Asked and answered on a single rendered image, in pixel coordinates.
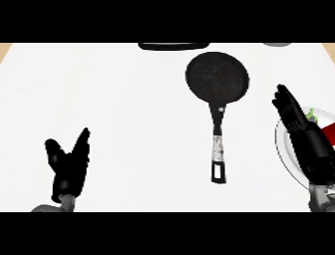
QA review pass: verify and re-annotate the black frying pan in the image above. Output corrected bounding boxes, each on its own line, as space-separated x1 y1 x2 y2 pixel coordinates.
184 51 252 184

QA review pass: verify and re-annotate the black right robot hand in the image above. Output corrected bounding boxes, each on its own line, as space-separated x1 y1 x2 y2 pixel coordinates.
271 84 335 187

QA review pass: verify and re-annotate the black flat tray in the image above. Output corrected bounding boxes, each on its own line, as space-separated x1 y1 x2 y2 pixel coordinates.
138 42 212 52

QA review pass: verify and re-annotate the eggplant with green stem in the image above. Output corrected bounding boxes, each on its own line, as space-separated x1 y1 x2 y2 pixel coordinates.
305 108 320 124

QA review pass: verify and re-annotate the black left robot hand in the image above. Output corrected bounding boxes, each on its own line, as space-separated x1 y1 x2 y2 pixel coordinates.
45 127 93 204

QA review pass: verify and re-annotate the white plate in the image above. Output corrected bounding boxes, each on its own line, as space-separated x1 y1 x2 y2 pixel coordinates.
274 109 335 191

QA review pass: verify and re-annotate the grey round object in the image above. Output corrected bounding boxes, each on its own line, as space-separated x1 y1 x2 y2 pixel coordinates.
262 42 293 48

